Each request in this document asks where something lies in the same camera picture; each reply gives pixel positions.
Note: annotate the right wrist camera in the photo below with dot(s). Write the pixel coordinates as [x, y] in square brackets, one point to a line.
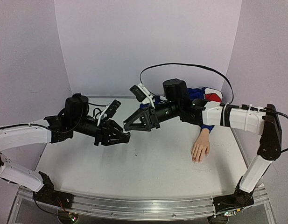
[143, 95]

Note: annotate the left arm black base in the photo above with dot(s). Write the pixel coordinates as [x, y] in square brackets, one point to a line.
[48, 195]

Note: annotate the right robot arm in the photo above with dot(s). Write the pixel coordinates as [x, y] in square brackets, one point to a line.
[262, 121]

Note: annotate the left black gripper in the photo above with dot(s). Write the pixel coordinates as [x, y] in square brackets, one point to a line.
[103, 133]

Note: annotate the mannequin hand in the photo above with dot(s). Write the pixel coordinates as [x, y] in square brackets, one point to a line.
[201, 146]

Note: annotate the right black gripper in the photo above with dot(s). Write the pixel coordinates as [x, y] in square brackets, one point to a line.
[153, 118]

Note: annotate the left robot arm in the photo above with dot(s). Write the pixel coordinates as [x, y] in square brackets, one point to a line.
[26, 135]

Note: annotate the blue red white jacket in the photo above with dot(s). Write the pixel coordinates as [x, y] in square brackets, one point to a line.
[195, 93]

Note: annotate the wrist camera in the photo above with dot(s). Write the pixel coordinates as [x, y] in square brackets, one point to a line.
[109, 111]
[143, 95]

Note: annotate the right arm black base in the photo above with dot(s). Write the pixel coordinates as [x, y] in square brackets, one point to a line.
[239, 199]

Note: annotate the aluminium front rail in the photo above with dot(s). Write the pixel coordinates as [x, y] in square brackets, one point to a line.
[151, 210]

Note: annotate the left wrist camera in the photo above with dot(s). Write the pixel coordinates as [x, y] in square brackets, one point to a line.
[109, 111]

